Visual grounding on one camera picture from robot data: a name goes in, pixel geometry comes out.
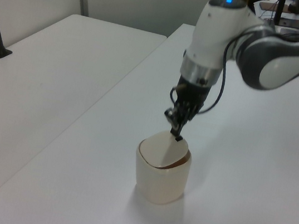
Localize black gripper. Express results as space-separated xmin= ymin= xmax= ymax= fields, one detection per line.
xmin=161 ymin=74 xmax=214 ymax=140

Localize cream trash bin lid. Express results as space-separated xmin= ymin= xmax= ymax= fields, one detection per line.
xmin=136 ymin=127 xmax=192 ymax=172

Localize cream trash bin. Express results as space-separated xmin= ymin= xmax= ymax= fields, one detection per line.
xmin=128 ymin=126 xmax=196 ymax=209

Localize white papers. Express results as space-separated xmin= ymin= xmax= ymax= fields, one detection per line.
xmin=250 ymin=0 xmax=299 ymax=30

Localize brown flat tablet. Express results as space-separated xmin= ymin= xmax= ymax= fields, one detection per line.
xmin=259 ymin=1 xmax=291 ymax=14

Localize white side table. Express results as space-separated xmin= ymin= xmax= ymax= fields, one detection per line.
xmin=0 ymin=2 xmax=170 ymax=224

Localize black monitor stand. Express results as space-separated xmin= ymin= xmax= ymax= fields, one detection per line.
xmin=273 ymin=0 xmax=287 ymax=27

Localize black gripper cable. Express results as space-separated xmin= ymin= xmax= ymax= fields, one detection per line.
xmin=197 ymin=28 xmax=242 ymax=119

